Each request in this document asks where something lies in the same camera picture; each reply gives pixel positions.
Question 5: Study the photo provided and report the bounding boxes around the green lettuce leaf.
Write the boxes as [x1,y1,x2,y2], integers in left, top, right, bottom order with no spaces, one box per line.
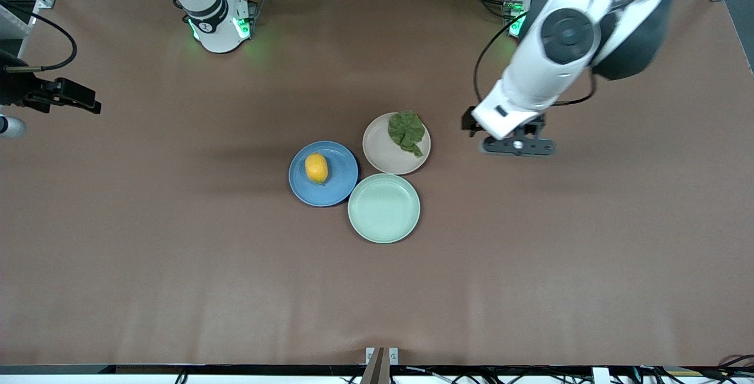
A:
[388,110,426,158]

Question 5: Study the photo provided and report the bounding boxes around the yellow lemon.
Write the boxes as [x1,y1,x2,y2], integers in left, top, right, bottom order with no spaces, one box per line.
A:
[305,153,329,185]

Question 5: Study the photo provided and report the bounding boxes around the beige plate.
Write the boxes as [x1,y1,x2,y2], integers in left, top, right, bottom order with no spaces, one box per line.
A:
[362,112,431,176]

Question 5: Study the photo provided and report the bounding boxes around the pale green plate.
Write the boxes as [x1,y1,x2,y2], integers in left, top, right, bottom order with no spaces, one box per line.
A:
[348,173,421,244]

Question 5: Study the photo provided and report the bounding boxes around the blue plate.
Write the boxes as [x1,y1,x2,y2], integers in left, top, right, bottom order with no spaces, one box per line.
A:
[288,140,359,207]

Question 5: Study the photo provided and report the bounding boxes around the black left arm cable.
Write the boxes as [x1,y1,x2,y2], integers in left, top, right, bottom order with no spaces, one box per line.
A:
[473,12,597,108]

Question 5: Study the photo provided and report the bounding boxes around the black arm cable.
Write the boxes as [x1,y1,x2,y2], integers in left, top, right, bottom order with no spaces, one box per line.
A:
[5,12,78,72]
[473,12,597,108]

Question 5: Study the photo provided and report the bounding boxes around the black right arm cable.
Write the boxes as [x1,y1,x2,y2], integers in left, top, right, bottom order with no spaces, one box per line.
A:
[5,12,78,72]

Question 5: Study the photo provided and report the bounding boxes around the silver mounting bracket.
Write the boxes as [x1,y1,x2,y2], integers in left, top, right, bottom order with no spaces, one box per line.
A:
[365,347,399,367]

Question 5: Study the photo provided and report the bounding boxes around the brown camera post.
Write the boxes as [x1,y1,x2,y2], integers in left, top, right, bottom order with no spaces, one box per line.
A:
[360,347,391,384]

